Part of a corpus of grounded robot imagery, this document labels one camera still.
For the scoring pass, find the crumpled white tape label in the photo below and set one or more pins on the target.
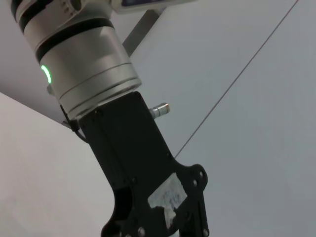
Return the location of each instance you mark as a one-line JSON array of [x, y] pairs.
[[168, 195]]

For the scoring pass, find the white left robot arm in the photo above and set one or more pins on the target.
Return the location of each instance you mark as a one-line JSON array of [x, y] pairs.
[[81, 61]]

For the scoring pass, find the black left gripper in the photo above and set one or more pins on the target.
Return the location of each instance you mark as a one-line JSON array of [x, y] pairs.
[[128, 148]]

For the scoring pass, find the silver plug on left gripper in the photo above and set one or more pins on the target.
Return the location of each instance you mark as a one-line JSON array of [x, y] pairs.
[[159, 109]]

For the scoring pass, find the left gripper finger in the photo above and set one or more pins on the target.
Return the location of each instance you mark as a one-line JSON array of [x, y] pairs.
[[201, 217]]

